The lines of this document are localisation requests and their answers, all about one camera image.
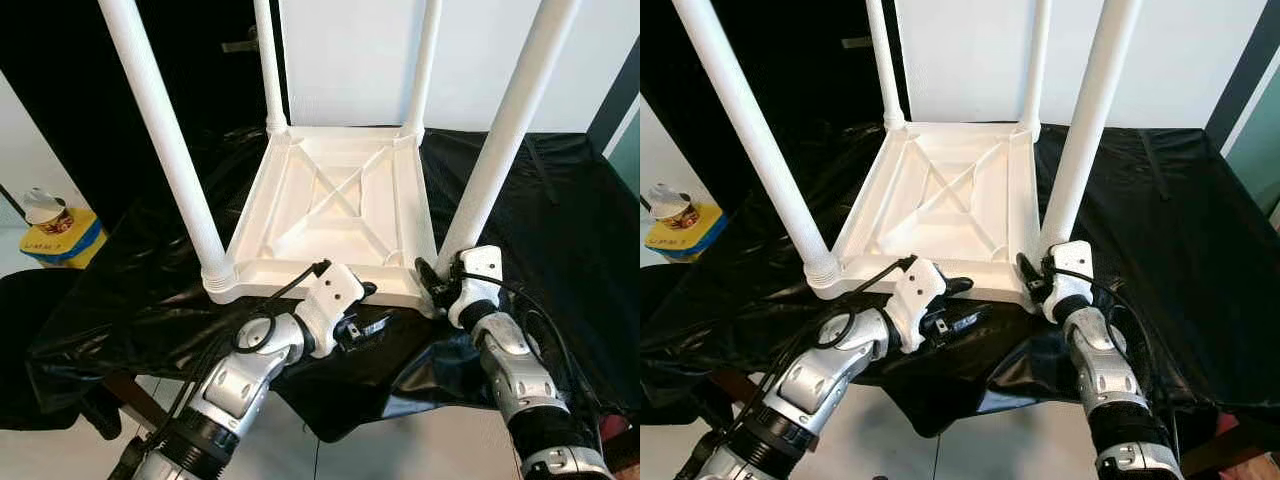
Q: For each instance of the white plastic table leg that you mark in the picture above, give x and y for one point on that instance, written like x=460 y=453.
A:
x=1035 y=70
x=505 y=130
x=268 y=70
x=425 y=70
x=886 y=70
x=1090 y=120
x=165 y=140
x=760 y=140

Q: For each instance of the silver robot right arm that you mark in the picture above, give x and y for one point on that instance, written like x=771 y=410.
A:
x=1105 y=375
x=520 y=380

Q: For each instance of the black plastic table cover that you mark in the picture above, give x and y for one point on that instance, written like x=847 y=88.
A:
x=1180 y=220
x=560 y=220

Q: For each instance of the brown wooden table beam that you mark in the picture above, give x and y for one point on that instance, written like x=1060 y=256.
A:
x=135 y=400
x=1235 y=450
x=735 y=385

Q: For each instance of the black equipment bag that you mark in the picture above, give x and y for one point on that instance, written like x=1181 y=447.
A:
x=655 y=330
x=30 y=340

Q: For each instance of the yellow and blue box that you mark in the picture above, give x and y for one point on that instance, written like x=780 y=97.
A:
x=85 y=248
x=708 y=242

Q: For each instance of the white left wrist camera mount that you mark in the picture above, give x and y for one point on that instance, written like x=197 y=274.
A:
x=330 y=290
x=915 y=290

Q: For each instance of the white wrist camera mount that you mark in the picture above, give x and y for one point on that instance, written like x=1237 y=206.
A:
x=915 y=290
x=1072 y=262
x=330 y=290
x=480 y=270

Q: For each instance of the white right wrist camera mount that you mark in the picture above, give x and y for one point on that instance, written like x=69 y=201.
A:
x=1072 y=262
x=480 y=270

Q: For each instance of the dark grey vertical post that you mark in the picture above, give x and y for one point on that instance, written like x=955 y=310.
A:
x=615 y=100
x=1245 y=70

